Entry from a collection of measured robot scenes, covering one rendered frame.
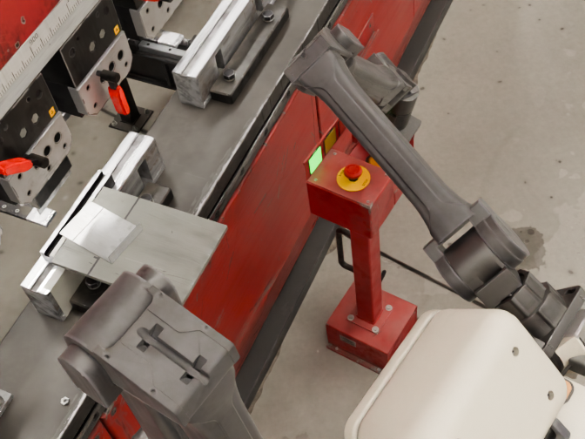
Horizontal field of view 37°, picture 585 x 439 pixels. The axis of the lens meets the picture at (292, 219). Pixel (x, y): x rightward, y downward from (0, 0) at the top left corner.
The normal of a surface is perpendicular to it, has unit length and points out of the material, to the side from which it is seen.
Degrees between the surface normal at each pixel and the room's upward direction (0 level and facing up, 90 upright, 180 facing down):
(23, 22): 90
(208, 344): 13
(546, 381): 48
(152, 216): 0
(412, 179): 40
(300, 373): 0
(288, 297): 0
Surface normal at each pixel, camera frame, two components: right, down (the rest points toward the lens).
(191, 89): -0.41, 0.76
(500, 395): 0.53, -0.08
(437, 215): -0.36, 0.04
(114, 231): -0.11, -0.58
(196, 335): 0.07, -0.48
